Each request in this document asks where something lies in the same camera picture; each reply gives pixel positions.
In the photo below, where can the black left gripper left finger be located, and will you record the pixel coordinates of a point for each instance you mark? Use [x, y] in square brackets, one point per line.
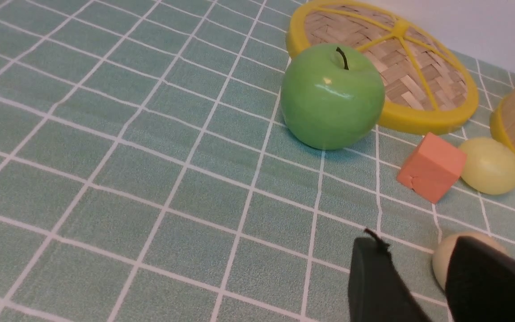
[376, 291]

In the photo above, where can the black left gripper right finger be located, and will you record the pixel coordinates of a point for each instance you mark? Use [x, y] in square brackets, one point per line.
[480, 283]

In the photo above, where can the beige bun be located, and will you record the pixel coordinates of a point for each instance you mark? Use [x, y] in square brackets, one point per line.
[442, 255]

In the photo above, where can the pale yellow bun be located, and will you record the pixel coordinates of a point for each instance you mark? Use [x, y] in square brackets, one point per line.
[489, 167]

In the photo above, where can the yellow woven steamer lid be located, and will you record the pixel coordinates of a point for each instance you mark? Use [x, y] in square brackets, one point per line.
[427, 88]

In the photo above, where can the orange foam cube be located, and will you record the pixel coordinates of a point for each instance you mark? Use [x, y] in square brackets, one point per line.
[432, 168]

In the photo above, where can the green apple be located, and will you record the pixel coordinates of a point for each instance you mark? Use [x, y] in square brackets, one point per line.
[331, 96]

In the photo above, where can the green checkered tablecloth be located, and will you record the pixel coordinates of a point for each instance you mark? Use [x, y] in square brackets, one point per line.
[146, 174]

